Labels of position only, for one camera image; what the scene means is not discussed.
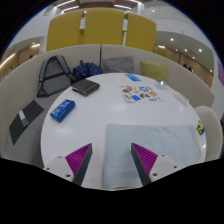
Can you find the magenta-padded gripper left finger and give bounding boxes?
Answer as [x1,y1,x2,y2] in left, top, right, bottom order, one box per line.
[43,143,94,186]

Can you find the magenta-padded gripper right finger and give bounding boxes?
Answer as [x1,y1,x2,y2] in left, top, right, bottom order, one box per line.
[130,142,180,186]

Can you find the light blue towel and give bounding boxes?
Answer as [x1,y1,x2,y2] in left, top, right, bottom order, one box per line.
[102,123,203,191]

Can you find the small blue box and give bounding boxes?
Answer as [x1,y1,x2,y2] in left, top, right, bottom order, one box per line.
[49,98,77,123]

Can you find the black folder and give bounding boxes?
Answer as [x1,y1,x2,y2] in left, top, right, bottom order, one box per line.
[8,99,45,146]

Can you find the colourful sticker sheet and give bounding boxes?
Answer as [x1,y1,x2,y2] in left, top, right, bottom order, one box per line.
[119,84,164,104]

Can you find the white armchair with grey seat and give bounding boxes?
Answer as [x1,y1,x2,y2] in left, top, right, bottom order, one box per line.
[194,105,224,161]

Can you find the dark brown wallet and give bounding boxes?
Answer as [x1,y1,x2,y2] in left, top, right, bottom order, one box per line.
[71,78,101,98]

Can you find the small white blue pack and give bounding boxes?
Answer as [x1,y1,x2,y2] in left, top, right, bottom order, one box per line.
[154,80,170,90]

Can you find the blue card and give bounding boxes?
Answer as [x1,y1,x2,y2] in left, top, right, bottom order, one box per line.
[124,73,143,83]

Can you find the grey backpack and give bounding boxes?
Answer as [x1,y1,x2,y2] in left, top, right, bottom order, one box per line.
[36,55,77,98]

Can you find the yellow-green cushion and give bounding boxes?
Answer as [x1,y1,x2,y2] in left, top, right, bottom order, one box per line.
[140,61,169,83]

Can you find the dark blue patterned bag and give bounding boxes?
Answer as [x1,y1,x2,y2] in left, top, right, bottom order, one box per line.
[72,60,103,81]

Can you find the curved beige sofa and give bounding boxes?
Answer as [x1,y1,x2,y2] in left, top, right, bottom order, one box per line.
[0,44,216,159]

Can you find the grey cushion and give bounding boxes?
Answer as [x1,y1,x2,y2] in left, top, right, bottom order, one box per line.
[101,55,135,75]

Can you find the yellow partition panel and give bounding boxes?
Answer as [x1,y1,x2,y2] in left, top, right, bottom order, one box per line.
[82,7,126,47]
[124,12,157,53]
[45,9,85,53]

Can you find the ceiling lights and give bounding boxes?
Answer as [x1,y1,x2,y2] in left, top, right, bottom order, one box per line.
[53,0,204,54]

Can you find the purple wall panel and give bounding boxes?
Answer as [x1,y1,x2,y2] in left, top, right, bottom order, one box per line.
[217,60,224,87]

